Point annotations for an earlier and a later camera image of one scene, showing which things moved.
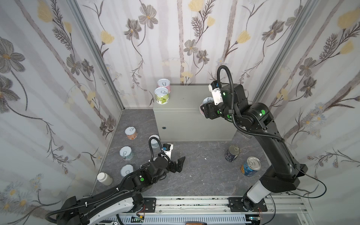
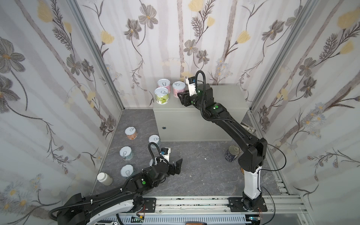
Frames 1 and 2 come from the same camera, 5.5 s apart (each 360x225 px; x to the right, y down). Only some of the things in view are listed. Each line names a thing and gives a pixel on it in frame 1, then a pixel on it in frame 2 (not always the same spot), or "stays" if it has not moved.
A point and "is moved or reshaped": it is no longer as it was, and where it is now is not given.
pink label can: [207, 100] is moved or reshaped
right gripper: [207, 109] to [185, 98]
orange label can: [131, 132] stays
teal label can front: [126, 169] stays
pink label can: [164, 83] stays
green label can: [161, 95] stays
